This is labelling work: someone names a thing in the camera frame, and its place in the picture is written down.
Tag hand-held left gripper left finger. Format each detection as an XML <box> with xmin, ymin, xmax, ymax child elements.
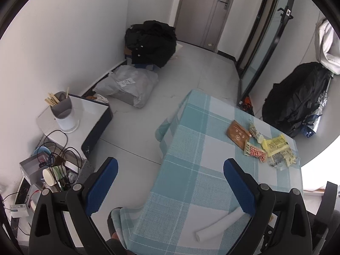
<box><xmin>29</xmin><ymin>157</ymin><xmax>119</xmax><ymax>255</ymax></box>

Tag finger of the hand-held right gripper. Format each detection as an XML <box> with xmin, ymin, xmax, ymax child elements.
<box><xmin>316</xmin><ymin>181</ymin><xmax>338</xmax><ymax>218</ymax></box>

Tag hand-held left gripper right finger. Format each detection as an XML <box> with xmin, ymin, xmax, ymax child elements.
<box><xmin>223</xmin><ymin>159</ymin><xmax>312</xmax><ymax>255</ymax></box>

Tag red pill blister pack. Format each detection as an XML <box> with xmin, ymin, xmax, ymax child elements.
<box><xmin>244</xmin><ymin>142</ymin><xmax>266</xmax><ymax>162</ymax></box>

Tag white paper roll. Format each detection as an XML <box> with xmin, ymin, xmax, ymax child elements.
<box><xmin>195</xmin><ymin>208</ymin><xmax>251</xmax><ymax>242</ymax></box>

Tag clear printed wrapper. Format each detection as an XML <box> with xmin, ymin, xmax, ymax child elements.
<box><xmin>268</xmin><ymin>150</ymin><xmax>299</xmax><ymax>171</ymax></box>

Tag brown paper packet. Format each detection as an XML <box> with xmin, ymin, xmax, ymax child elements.
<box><xmin>227</xmin><ymin>120</ymin><xmax>251</xmax><ymax>148</ymax></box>

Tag yellow plastic bag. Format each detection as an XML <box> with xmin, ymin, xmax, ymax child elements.
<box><xmin>261</xmin><ymin>135</ymin><xmax>289</xmax><ymax>157</ymax></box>

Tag small wrapper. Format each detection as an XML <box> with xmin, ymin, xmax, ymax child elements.
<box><xmin>248</xmin><ymin>121</ymin><xmax>265</xmax><ymax>140</ymax></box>

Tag grey slipper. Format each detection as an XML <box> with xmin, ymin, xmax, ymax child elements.
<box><xmin>107</xmin><ymin>207</ymin><xmax>125</xmax><ymax>245</ymax></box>

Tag checked teal tablecloth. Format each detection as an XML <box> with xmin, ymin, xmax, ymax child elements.
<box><xmin>119</xmin><ymin>89</ymin><xmax>303</xmax><ymax>255</ymax></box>

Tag white paper cup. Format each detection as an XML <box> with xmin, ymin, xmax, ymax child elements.
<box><xmin>42</xmin><ymin>166</ymin><xmax>68</xmax><ymax>188</ymax></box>

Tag blue bowl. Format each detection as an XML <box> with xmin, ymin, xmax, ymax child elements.
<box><xmin>33</xmin><ymin>146</ymin><xmax>57</xmax><ymax>162</ymax></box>

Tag white side table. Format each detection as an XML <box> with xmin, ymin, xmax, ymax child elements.
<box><xmin>37</xmin><ymin>93</ymin><xmax>113</xmax><ymax>160</ymax></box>

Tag grey open box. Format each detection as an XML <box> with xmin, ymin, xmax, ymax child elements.
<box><xmin>19</xmin><ymin>155</ymin><xmax>45</xmax><ymax>192</ymax></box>

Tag black electronic device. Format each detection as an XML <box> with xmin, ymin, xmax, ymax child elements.
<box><xmin>14</xmin><ymin>178</ymin><xmax>31</xmax><ymax>205</ymax></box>

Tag silver folding umbrella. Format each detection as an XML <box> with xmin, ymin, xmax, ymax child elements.
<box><xmin>300</xmin><ymin>90</ymin><xmax>326</xmax><ymax>138</ymax></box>

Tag grey chopstick holder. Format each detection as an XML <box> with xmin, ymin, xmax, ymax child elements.
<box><xmin>45</xmin><ymin>86</ymin><xmax>80</xmax><ymax>134</ymax></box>

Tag orange tool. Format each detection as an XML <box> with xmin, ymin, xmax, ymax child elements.
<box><xmin>238</xmin><ymin>97</ymin><xmax>254</xmax><ymax>112</ymax></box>

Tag white power adapter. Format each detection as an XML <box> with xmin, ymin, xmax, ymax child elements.
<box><xmin>10</xmin><ymin>204</ymin><xmax>28</xmax><ymax>218</ymax></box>

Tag grey plastic bag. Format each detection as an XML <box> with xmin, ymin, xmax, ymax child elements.
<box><xmin>93</xmin><ymin>64</ymin><xmax>159</xmax><ymax>108</ymax></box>

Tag black backpack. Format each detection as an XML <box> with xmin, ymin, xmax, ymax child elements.
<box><xmin>262</xmin><ymin>62</ymin><xmax>332</xmax><ymax>139</ymax></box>

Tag black sliding door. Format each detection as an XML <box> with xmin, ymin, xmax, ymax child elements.
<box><xmin>236</xmin><ymin>0</ymin><xmax>298</xmax><ymax>96</ymax></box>

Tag white garment hanging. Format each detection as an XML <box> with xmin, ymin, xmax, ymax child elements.
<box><xmin>314</xmin><ymin>17</ymin><xmax>340</xmax><ymax>75</ymax></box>

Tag black clothes pile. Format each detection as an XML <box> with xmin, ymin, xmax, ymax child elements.
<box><xmin>125</xmin><ymin>20</ymin><xmax>177</xmax><ymax>68</ymax></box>

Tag grey door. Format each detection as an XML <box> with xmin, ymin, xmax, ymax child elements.
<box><xmin>174</xmin><ymin>0</ymin><xmax>235</xmax><ymax>52</ymax></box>

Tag tangled cables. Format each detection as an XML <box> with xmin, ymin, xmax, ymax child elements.
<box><xmin>36</xmin><ymin>130</ymin><xmax>83</xmax><ymax>192</ymax></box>

